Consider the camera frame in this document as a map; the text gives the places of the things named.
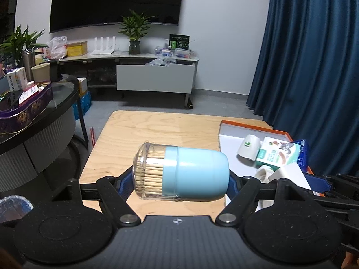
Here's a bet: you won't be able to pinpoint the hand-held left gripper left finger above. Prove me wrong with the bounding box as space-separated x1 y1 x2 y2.
52 171 141 226

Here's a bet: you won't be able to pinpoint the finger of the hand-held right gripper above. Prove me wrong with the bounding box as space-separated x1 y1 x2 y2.
304 173 359 195
311 195 359 212

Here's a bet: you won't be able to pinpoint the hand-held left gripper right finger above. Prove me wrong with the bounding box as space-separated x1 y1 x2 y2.
215 171 312 226

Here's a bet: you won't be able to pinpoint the plain white box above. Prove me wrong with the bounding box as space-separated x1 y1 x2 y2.
268 163 313 191

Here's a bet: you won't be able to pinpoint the white plug-in device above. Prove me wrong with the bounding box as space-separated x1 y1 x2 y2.
256 165 274 182

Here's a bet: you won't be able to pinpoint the blue tin box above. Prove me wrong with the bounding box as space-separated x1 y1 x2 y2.
293 139 309 166

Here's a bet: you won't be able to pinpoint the toothpick holder with blue lid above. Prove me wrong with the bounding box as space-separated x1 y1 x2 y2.
132 141 230 202

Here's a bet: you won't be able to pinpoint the white cup-shaped device green leaf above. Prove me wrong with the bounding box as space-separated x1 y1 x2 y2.
237 134 263 161

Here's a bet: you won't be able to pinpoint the orange and white cardboard box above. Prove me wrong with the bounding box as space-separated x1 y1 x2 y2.
219 120 322 197

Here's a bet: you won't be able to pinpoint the teal and white carton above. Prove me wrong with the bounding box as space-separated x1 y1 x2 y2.
255 136 302 171

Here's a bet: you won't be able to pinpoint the blue storage box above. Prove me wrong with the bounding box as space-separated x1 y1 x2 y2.
71 91 92 121

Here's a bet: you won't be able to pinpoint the round black coffee table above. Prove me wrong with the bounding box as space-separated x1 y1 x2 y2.
0 76 89 194

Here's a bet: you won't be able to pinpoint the white and yellow box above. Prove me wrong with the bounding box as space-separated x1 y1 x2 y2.
76 77 88 96

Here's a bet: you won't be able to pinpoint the white rolling cabinet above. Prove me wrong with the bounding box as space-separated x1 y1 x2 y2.
116 62 196 108

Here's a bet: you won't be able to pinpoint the trash bin with plastic liner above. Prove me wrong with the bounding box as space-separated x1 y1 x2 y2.
0 195 34 225

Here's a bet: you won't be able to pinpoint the purple tin tray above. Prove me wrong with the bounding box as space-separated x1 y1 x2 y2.
0 82 54 135

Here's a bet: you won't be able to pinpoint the blue curtain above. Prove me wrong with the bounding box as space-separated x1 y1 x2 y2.
246 0 359 177

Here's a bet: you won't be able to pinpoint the long tv stand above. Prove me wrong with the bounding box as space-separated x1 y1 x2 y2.
57 52 201 90

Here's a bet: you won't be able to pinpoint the clear plastic wrappers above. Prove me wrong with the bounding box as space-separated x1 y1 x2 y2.
144 57 177 67

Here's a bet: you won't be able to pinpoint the pink and white small box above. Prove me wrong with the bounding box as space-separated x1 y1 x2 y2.
18 85 40 107

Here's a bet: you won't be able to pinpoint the white router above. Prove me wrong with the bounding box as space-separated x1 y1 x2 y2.
90 36 116 55

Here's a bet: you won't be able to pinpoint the beige cup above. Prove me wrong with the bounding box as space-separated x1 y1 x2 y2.
31 63 51 83

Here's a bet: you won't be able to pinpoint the clutter of small packages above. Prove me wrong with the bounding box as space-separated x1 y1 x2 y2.
154 46 194 59

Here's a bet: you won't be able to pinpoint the white printed carton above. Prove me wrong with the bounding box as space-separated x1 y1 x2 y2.
6 67 28 91

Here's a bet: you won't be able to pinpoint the potted plant in dark vase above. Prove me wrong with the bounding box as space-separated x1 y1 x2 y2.
118 9 158 55

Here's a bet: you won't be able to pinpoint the black and green box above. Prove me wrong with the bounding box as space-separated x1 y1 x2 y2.
169 34 190 50

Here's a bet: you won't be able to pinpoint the white plastic bag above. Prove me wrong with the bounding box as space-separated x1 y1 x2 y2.
46 36 68 59

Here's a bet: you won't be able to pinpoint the steel thermos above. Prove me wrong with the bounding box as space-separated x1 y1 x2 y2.
22 48 35 82

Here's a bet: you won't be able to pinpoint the large leafy potted plant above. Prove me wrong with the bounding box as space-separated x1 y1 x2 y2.
0 25 47 68

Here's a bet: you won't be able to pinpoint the wall-mounted television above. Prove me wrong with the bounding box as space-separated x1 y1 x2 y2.
50 0 186 33

